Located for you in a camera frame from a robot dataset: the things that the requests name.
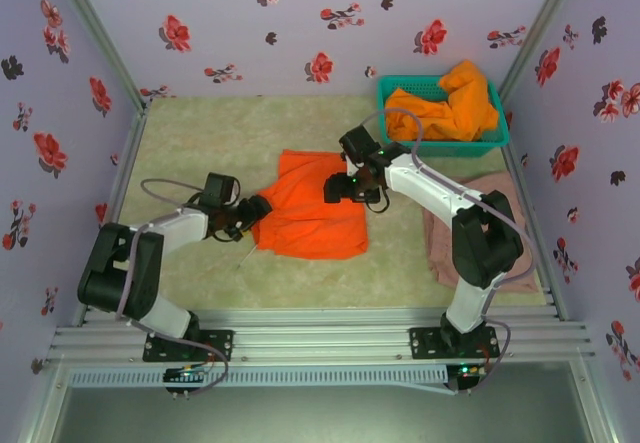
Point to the red-orange shorts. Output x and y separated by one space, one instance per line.
310 223

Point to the light orange shorts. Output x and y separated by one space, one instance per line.
450 113

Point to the pink shorts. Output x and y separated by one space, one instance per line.
520 198

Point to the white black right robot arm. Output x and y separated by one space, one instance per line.
440 188

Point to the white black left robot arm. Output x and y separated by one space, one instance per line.
120 273

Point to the teal plastic basket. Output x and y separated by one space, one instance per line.
450 149

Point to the grey metal panel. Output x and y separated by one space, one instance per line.
320 418

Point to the aluminium side rail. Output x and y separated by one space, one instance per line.
515 163
127 163

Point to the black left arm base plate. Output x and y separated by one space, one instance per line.
220 345

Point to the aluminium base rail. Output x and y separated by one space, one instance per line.
320 335

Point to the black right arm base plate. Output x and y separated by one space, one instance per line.
425 343

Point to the aluminium corner post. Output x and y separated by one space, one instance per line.
542 28
100 33

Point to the aluminium lower frame bar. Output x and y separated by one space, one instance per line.
42 408
597 408

